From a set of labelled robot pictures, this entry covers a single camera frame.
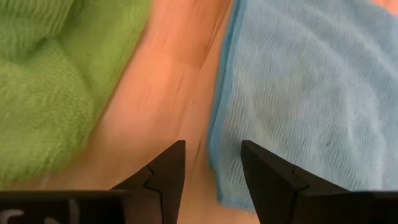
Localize blue microfiber towel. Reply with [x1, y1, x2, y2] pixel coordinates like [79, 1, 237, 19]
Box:
[207, 0, 398, 212]

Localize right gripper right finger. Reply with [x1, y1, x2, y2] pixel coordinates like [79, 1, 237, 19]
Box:
[241, 139, 349, 224]

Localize green microfiber towel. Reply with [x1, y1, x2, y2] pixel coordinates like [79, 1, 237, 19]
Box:
[0, 0, 153, 187]

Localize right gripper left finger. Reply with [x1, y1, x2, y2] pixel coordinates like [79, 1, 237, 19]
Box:
[110, 140, 187, 224]

